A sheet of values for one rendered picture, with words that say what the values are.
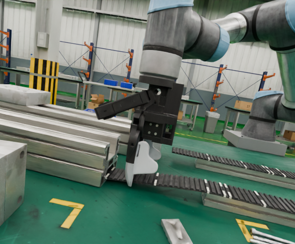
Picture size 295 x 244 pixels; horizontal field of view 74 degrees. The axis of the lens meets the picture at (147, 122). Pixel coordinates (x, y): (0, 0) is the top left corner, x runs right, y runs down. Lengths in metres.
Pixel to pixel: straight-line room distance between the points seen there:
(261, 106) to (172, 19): 0.78
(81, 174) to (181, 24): 0.32
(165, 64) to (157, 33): 0.05
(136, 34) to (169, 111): 8.09
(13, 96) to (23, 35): 9.52
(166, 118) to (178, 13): 0.17
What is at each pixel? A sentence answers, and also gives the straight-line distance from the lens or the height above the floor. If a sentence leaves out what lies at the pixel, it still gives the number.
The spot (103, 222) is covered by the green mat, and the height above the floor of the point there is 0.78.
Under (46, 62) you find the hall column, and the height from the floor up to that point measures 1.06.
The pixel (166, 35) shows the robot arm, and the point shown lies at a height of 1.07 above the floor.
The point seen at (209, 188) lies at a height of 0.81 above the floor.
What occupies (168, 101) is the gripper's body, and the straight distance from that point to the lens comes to 0.36.
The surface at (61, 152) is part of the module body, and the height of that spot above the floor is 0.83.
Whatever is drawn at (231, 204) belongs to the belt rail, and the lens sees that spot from 0.44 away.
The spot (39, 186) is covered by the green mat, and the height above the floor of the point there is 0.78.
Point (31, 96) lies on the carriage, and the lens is 0.69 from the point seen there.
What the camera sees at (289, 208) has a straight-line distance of 0.47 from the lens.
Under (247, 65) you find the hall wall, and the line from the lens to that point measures 8.72.
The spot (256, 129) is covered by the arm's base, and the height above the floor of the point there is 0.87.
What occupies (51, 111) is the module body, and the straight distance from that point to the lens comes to 0.64.
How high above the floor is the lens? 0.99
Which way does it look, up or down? 11 degrees down
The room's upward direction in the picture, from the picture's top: 10 degrees clockwise
